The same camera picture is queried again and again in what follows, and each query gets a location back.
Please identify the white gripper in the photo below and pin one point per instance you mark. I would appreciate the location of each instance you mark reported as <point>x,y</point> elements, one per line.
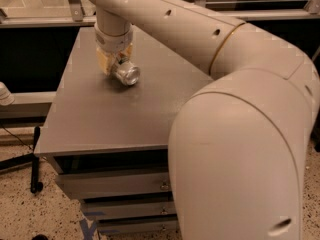
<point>112,44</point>

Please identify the white green 7up can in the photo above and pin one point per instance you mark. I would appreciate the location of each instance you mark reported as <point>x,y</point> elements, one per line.
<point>125,71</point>

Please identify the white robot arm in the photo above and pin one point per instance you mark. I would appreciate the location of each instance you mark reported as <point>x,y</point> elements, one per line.
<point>237,148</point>

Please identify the grey metal railing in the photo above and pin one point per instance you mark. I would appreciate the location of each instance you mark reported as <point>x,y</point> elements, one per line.
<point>72,12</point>

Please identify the grey drawer cabinet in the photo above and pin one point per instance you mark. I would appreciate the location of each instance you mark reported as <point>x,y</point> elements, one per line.
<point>96,124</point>

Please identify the white cylinder object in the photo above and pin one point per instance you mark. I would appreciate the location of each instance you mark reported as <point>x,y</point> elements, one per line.
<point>6,97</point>

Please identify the grey top drawer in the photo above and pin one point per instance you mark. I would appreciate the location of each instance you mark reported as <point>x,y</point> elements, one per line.
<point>114,183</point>

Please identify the grey drawer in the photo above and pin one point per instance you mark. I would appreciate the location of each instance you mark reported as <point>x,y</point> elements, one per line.
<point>138,225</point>
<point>109,211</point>
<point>114,183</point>

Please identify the black tripod leg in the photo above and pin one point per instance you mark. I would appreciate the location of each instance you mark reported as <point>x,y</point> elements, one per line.
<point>35,185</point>

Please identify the grey middle drawer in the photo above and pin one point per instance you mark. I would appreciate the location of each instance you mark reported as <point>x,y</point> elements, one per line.
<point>109,211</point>

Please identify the grey bottom drawer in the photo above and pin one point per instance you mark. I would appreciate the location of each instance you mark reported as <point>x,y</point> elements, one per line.
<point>138,225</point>

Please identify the blue floor tape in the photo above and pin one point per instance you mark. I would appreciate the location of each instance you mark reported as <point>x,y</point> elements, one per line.
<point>89,229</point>

